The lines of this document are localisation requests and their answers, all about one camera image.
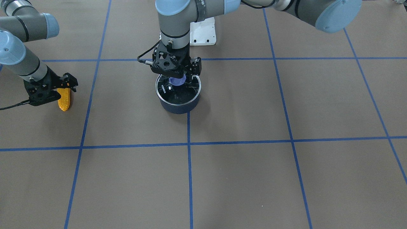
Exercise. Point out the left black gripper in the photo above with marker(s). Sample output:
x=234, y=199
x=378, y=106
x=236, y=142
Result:
x=195, y=65

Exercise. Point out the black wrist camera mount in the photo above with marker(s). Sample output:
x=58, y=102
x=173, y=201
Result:
x=164, y=62
x=42, y=95

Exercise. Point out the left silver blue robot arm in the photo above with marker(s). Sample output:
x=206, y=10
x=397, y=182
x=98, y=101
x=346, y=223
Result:
x=175, y=16

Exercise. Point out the yellow toy corn cob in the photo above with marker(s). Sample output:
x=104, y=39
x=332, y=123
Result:
x=64, y=101

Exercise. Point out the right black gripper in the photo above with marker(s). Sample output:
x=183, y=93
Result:
x=51, y=80

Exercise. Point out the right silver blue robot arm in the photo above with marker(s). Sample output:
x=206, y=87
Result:
x=21, y=24

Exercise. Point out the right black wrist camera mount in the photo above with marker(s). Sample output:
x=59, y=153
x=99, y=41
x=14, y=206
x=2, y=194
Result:
x=42, y=95

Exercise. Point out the dark blue saucepan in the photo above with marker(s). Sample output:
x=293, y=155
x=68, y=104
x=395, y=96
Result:
x=180, y=109

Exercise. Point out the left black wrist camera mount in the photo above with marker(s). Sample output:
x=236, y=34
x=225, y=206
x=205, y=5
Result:
x=164, y=62

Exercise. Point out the glass lid purple knob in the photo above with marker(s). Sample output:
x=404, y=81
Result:
x=176, y=95

